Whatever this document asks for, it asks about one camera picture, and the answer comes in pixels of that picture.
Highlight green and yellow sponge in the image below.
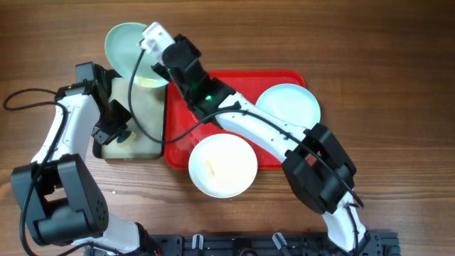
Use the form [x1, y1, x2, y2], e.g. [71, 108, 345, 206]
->
[116, 130, 137, 148]

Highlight green plate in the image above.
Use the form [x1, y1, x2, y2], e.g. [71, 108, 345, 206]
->
[105, 22, 168, 88]

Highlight white plate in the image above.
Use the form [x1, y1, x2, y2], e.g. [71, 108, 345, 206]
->
[188, 134, 258, 198]

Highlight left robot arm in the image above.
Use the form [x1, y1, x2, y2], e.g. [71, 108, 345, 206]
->
[11, 81, 160, 255]

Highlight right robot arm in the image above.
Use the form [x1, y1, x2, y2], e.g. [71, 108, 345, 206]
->
[142, 33, 366, 255]

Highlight black tray with water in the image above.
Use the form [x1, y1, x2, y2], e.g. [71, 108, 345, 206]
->
[92, 70, 167, 160]

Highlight red plastic tray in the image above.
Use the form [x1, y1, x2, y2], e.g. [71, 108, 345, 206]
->
[164, 70, 306, 171]

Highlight light blue plate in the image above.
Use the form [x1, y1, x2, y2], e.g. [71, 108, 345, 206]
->
[255, 83, 321, 129]

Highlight left black cable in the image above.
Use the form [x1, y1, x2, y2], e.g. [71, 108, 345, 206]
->
[2, 87, 93, 256]

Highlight black cable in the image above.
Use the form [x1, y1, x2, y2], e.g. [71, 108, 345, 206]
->
[2, 87, 93, 256]
[127, 48, 365, 250]

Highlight right black cable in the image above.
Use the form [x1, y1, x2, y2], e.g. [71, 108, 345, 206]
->
[127, 48, 365, 250]

